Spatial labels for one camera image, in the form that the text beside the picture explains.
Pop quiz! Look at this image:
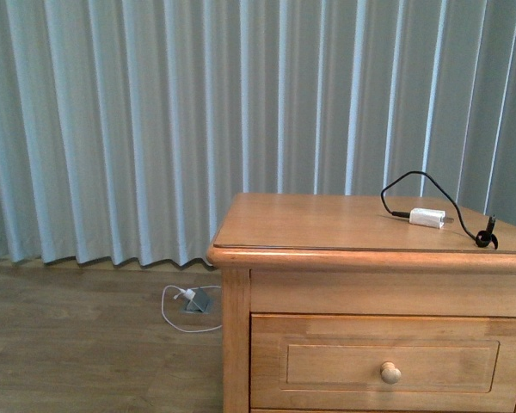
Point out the white power adapter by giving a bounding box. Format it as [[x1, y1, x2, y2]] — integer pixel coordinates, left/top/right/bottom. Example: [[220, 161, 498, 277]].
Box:
[[408, 207, 454, 229]]

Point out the pale green pleated curtain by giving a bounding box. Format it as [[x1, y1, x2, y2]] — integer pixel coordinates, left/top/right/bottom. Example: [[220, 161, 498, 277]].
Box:
[[0, 1, 516, 265]]

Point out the wooden nightstand cabinet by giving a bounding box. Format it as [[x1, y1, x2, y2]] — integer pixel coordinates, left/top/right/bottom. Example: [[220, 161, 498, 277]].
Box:
[[207, 194, 516, 412]]

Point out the white floor charger plug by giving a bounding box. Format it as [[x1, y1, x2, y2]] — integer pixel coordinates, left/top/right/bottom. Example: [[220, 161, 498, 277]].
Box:
[[180, 289, 196, 302]]

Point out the open metal floor socket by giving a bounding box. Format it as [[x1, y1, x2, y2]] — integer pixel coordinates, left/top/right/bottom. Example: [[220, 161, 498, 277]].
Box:
[[181, 287, 212, 314]]

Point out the white charger cable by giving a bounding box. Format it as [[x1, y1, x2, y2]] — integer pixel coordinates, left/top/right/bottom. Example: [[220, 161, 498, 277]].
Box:
[[160, 284, 223, 334]]

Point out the black usb cable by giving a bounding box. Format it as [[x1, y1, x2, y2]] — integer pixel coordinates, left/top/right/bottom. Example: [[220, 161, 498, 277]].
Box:
[[379, 170, 499, 250]]

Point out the wooden drawer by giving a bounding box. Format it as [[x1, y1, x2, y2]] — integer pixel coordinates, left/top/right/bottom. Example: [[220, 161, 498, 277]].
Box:
[[250, 314, 516, 412]]

